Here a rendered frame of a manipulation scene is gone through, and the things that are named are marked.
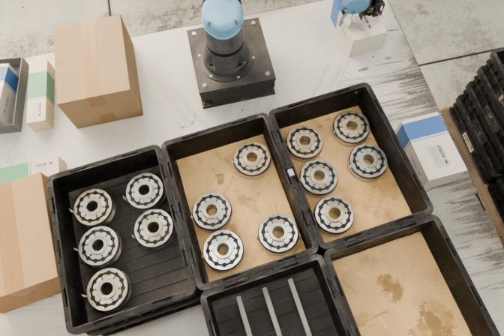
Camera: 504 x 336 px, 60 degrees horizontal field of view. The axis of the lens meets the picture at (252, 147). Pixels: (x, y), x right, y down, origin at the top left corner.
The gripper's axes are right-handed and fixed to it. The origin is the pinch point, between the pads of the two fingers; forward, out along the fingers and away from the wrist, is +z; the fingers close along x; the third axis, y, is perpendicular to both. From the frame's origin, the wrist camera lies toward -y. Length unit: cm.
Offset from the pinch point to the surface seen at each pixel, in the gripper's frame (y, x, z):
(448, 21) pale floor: -42, 87, 76
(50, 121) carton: 7, -109, 4
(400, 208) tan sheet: 68, -16, -7
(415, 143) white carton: 51, -2, -3
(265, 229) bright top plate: 64, -53, -10
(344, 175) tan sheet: 55, -27, -7
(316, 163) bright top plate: 51, -34, -9
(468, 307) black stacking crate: 96, -13, -11
